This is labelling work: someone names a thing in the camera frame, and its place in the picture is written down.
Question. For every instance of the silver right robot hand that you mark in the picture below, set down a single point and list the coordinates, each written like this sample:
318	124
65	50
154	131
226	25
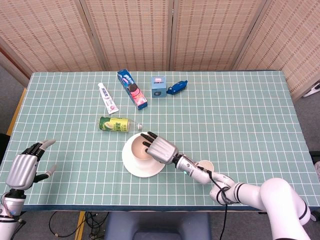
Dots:
161	150

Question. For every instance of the green label tea bottle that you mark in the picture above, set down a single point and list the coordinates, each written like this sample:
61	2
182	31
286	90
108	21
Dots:
115	124

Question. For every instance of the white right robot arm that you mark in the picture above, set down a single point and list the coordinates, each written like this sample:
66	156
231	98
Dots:
275	195

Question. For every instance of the beige bowl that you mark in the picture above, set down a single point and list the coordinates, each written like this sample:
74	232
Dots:
138	150

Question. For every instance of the small light blue box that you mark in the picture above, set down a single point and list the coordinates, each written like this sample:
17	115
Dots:
158	87

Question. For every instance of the white round plate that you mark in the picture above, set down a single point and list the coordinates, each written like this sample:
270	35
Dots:
140	170

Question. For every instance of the green grid tablecloth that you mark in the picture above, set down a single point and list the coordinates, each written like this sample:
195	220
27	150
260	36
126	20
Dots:
237	130

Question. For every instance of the dark blue chair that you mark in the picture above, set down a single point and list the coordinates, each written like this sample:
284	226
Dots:
157	225

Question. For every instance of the blue snack packet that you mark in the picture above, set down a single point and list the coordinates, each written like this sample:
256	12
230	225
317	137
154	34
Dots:
177	87

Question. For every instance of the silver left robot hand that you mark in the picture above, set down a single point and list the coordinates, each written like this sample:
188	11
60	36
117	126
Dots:
22	170

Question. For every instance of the white toothpaste tube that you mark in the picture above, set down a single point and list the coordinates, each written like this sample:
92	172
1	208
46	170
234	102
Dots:
107	98

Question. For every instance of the bamboo folding screen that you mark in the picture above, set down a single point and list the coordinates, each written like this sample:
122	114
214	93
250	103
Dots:
135	35

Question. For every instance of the white paper cup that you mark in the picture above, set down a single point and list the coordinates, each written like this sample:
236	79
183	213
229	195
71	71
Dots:
207	165

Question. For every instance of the white stand foot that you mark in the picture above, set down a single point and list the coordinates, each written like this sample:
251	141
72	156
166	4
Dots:
312	90

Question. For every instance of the blue Oreo cookie box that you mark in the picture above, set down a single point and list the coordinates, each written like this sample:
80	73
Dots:
132	90

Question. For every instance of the person in dark clothing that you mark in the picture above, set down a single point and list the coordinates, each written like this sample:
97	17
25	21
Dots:
3	147

